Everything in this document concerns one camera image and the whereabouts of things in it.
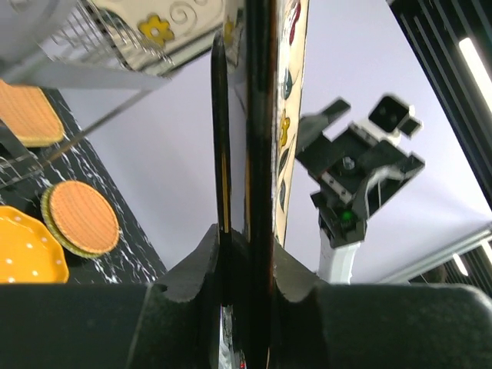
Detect orange rounded-square wicker plate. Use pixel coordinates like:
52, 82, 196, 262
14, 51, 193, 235
1, 80, 65, 148

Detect round green-rim bamboo plate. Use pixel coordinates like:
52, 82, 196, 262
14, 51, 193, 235
39, 186, 116, 259

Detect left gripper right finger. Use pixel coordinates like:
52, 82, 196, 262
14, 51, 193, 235
270, 246, 327, 368

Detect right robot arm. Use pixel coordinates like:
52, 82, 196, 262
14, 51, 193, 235
295, 94, 425, 284

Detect orange ceramic plate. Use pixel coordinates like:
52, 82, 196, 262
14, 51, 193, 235
1, 205, 69, 284

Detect round brown wicker plate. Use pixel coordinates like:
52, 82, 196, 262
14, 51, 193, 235
48, 180, 121, 254

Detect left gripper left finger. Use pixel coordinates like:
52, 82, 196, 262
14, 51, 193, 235
156, 224, 220, 368

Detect stainless steel dish rack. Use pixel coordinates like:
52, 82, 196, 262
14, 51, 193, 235
1, 1, 165, 188

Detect cream floral square plate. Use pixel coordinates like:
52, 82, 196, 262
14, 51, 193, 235
230, 0, 311, 249

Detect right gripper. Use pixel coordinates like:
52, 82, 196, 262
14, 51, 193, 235
296, 98, 425, 215

